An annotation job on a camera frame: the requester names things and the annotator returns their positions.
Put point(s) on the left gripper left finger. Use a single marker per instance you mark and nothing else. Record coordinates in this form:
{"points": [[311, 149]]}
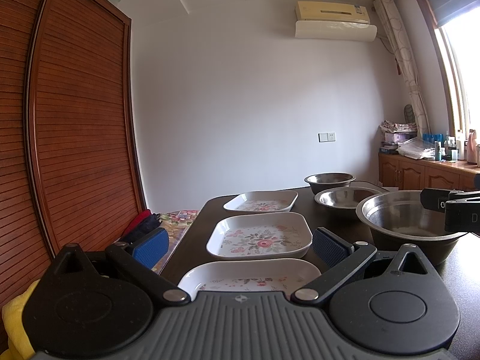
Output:
{"points": [[133, 258]]}

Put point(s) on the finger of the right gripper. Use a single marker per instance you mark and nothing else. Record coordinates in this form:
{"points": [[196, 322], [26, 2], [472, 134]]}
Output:
{"points": [[462, 216], [436, 199]]}

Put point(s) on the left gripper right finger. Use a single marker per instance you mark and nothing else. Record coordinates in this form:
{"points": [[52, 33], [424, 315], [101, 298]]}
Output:
{"points": [[346, 262]]}

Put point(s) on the large steel bowl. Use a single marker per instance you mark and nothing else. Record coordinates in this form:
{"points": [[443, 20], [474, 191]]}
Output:
{"points": [[397, 218]]}

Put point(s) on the medium steel bowl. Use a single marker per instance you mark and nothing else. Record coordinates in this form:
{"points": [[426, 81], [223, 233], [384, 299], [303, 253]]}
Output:
{"points": [[341, 202]]}

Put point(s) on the floral white plate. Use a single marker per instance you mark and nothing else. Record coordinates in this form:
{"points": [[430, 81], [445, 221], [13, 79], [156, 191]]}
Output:
{"points": [[272, 275], [260, 236], [262, 201]]}

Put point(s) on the small steel bowl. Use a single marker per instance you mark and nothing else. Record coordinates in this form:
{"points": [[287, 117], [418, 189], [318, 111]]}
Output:
{"points": [[328, 180]]}

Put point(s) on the red and dark folded clothes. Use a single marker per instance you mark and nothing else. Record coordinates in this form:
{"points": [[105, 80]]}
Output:
{"points": [[144, 223]]}

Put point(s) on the floral bed quilt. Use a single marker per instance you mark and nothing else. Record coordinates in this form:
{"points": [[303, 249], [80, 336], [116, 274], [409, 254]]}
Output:
{"points": [[176, 223]]}

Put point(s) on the wooden low cabinet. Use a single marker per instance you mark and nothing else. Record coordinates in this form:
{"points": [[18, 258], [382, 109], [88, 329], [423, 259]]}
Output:
{"points": [[405, 173]]}

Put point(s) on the clear plastic bag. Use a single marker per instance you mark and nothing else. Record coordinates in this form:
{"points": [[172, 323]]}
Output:
{"points": [[416, 148]]}

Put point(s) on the pink bottle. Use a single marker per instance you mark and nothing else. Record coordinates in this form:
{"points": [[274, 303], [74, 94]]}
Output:
{"points": [[471, 147]]}

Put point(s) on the stack of folded fabrics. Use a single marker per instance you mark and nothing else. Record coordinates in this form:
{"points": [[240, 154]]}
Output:
{"points": [[394, 134]]}

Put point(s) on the wooden louvered wardrobe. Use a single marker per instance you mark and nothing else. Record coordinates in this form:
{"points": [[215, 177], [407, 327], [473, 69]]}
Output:
{"points": [[69, 168]]}

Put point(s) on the yellow plush toy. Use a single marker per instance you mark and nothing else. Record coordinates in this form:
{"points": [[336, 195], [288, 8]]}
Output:
{"points": [[19, 346]]}

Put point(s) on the patterned curtain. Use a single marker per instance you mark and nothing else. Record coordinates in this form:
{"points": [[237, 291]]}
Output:
{"points": [[397, 36]]}

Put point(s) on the wall light switch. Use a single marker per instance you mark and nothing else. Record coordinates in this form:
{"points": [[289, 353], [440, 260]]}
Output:
{"points": [[327, 137]]}

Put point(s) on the wall air conditioner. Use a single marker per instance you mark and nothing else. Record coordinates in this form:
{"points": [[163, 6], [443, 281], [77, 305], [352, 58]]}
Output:
{"points": [[333, 21]]}

